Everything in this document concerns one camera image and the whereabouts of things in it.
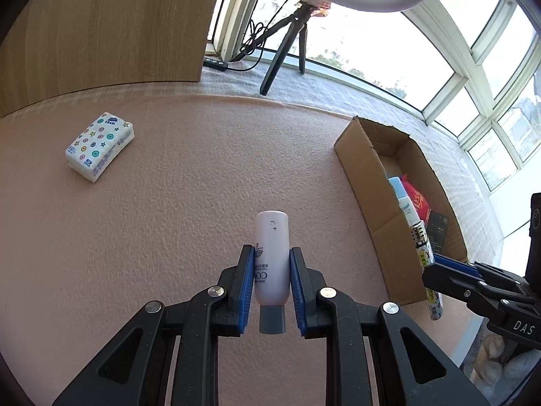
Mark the black tripod stand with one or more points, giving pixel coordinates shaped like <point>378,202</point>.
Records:
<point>274,63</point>

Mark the white monogram lighter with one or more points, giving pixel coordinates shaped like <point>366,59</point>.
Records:
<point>422,249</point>

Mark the dark printed card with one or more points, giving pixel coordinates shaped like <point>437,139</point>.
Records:
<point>437,230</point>

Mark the cardboard box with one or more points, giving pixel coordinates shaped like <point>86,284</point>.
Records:
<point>393,241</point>

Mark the person's right hand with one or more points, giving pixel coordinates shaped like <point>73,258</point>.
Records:
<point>520,368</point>

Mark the large wooden board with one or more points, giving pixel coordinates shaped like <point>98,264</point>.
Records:
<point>105,29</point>

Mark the patterned tissue packet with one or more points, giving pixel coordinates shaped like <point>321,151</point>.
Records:
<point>99,143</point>

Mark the black power strip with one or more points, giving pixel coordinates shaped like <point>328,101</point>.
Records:
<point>215,62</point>

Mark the white window frame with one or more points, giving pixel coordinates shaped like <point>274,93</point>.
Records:
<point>465,80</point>

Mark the white sunscreen bottle blue cap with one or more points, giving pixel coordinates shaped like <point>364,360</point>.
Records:
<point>403,203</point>

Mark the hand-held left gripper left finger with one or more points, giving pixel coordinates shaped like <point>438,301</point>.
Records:
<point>246,287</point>

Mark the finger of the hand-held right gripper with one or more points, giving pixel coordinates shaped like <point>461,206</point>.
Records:
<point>456,285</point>
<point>454,263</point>

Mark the small white bottle grey cap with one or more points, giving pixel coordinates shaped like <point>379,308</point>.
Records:
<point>271,262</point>

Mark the orange paper tag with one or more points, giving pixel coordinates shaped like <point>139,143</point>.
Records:
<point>322,9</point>

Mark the patterned slim packet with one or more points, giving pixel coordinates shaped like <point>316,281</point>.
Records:
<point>435,306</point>

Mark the red snack bag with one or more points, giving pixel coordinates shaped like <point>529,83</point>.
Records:
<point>418,201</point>

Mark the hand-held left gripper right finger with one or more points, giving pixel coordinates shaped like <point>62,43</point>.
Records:
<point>298,292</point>

